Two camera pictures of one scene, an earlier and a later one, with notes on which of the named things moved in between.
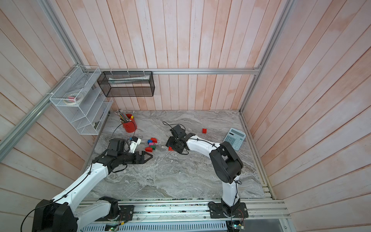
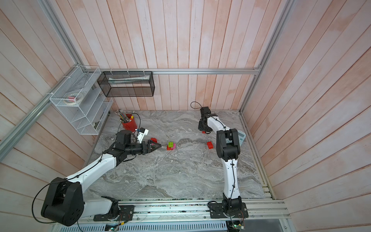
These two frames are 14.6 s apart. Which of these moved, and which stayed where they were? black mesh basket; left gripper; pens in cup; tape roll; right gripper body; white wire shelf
Moved: right gripper body; left gripper
Stayed: pens in cup; black mesh basket; white wire shelf; tape roll
